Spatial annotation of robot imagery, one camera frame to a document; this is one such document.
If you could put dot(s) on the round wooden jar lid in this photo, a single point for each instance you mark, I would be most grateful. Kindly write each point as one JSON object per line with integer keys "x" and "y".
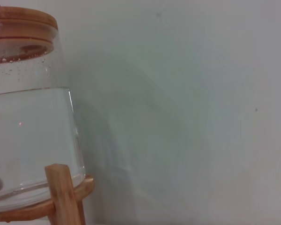
{"x": 21, "y": 23}

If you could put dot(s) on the wooden dispenser stand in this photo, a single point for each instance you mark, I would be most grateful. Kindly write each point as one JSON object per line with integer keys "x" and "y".
{"x": 63, "y": 194}

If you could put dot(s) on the glass water dispenser jar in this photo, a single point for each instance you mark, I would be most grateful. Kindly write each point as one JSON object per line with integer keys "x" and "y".
{"x": 32, "y": 131}

